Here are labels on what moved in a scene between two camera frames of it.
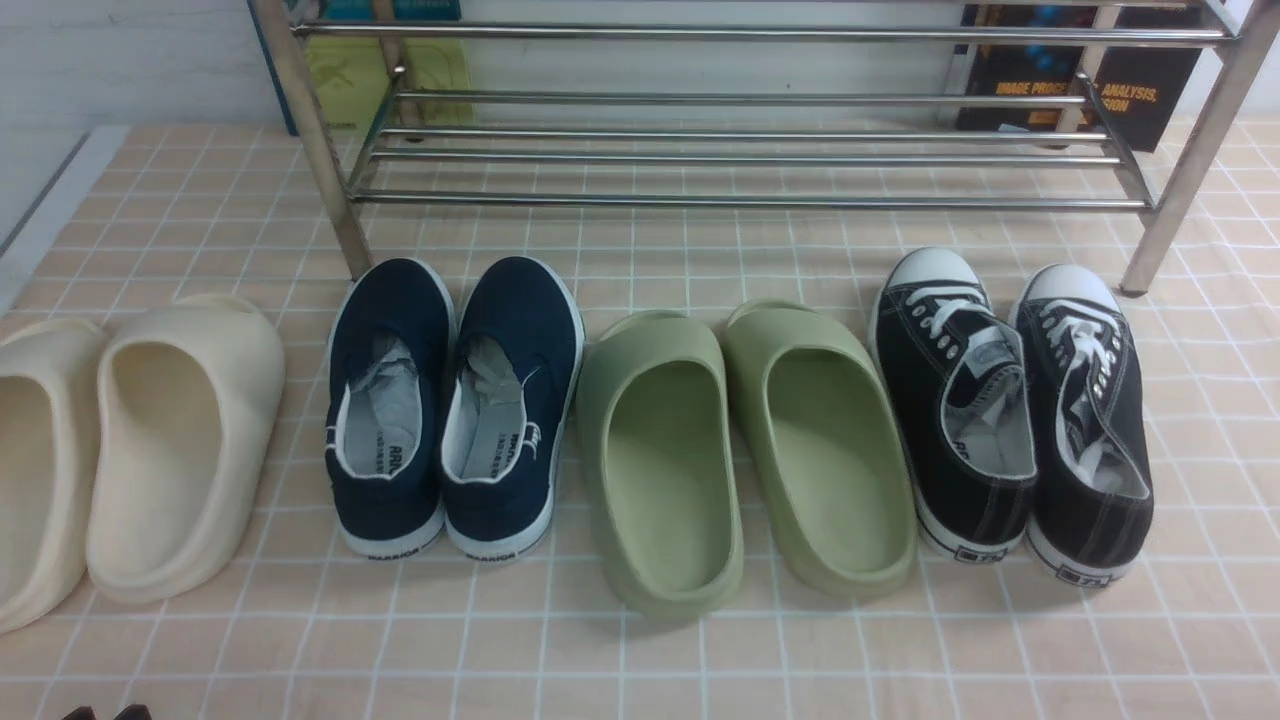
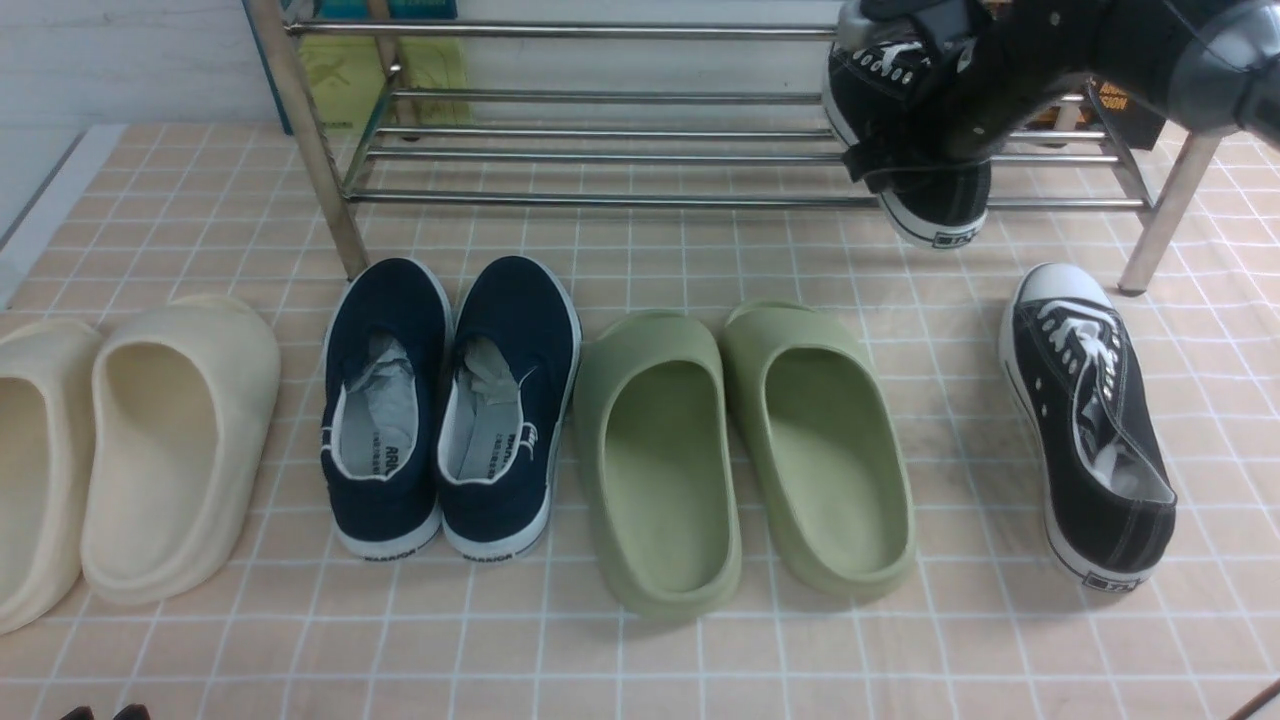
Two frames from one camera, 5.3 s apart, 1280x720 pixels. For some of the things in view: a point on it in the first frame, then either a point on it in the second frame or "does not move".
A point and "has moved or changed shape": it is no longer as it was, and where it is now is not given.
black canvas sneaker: [956, 379] → [874, 92]
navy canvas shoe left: [388, 381] does not move
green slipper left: [655, 439] does not move
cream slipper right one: [188, 400] does not move
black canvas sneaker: [1082, 425] has moved or changed shape
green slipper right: [822, 449] does not move
